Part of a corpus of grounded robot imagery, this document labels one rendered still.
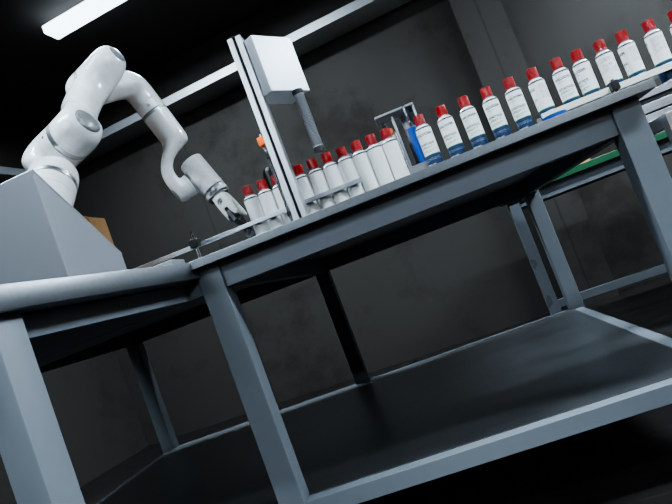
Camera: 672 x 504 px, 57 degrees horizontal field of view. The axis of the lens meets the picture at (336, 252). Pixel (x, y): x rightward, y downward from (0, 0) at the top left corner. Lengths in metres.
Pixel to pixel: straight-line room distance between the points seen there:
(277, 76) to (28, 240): 0.96
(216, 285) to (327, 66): 3.40
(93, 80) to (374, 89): 2.89
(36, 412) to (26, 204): 0.51
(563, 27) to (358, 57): 1.40
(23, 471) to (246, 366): 0.60
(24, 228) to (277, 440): 0.71
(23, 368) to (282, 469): 0.69
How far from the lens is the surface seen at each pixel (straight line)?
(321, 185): 2.02
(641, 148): 1.46
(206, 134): 4.99
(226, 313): 1.46
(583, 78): 2.10
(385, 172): 1.99
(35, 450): 1.01
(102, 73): 2.01
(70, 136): 1.71
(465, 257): 4.39
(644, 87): 1.45
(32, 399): 1.02
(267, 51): 2.02
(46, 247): 1.35
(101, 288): 1.18
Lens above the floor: 0.65
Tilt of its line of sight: 3 degrees up
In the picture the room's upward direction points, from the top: 21 degrees counter-clockwise
